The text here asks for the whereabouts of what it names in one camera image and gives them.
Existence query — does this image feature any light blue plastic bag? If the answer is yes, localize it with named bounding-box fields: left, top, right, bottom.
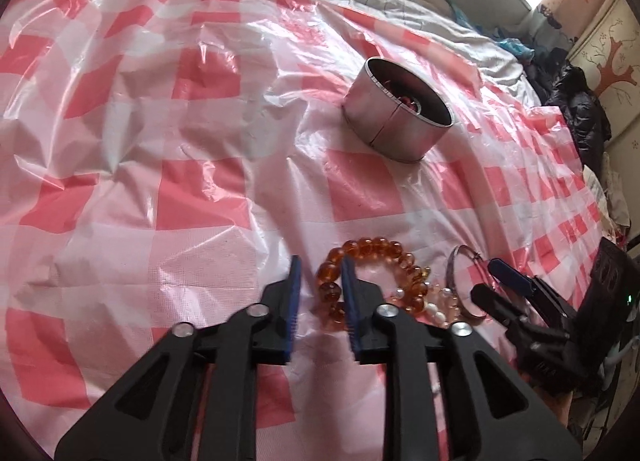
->
left=448, top=2, right=535, bottom=63

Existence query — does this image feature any white wardrobe with tree decal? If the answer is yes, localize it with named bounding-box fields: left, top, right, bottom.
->
left=566, top=0, right=640, bottom=202

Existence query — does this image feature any crumpled printed paper bag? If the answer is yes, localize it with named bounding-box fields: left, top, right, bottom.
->
left=582, top=152, right=631, bottom=249

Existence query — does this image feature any silver metal bangle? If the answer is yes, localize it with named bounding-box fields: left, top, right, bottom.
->
left=445, top=244, right=490, bottom=325

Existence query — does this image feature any black puffer jacket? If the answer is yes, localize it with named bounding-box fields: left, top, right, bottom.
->
left=524, top=49, right=612, bottom=179

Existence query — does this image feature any red white checkered plastic sheet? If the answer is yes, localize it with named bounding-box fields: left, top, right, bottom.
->
left=1, top=0, right=601, bottom=460

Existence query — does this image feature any pink bead bracelet with charms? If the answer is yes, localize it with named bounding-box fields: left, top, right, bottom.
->
left=394, top=280, right=464, bottom=327

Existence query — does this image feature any amber bead bracelet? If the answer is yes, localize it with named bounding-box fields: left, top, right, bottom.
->
left=316, top=235, right=433, bottom=335

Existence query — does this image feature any right cartoon print curtain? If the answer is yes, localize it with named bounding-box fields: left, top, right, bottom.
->
left=524, top=0, right=608, bottom=52

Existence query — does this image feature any round silver metal tin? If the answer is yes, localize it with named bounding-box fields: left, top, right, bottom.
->
left=342, top=57, right=456, bottom=164

